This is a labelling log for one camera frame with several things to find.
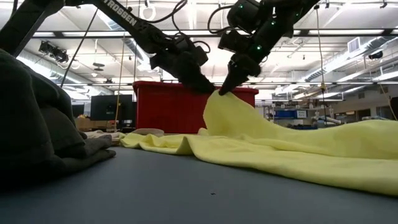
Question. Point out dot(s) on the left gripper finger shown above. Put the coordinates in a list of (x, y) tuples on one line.
[(196, 84), (209, 87)]

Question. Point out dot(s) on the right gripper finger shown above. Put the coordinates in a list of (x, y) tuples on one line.
[(230, 85), (243, 79)]

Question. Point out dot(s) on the red plastic laundry basket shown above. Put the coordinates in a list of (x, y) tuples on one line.
[(171, 105)]

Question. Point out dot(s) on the yellow shirt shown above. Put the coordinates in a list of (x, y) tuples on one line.
[(280, 149)]

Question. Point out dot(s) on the dark grey garment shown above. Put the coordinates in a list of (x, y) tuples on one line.
[(31, 130)]

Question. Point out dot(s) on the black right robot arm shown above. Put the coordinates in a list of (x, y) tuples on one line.
[(280, 12)]

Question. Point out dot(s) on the grey background robot arm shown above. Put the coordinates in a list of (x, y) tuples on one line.
[(326, 119)]

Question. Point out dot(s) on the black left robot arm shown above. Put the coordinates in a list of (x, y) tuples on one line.
[(130, 21)]

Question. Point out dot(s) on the white sign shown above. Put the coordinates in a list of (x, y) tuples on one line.
[(302, 114)]

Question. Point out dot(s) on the blue storage bins row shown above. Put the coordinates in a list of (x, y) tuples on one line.
[(306, 127)]

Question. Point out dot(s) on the black monitor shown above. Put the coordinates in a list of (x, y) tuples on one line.
[(107, 107)]

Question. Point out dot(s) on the black ceiling beam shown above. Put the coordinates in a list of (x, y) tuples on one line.
[(342, 32)]

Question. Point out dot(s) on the beige striped cloth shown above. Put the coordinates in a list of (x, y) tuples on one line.
[(102, 135)]

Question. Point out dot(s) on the white ceiling vent unit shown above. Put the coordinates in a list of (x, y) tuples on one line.
[(354, 44)]

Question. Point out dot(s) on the cardboard box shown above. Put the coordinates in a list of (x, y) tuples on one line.
[(84, 123)]

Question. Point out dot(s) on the black ceiling speaker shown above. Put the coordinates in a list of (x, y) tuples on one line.
[(375, 55)]

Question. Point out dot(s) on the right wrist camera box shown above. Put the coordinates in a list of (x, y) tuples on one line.
[(231, 42)]

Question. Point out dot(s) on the blue wall bin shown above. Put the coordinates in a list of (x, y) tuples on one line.
[(285, 114)]

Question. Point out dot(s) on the black ceiling camera rig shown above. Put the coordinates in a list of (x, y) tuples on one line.
[(54, 51)]

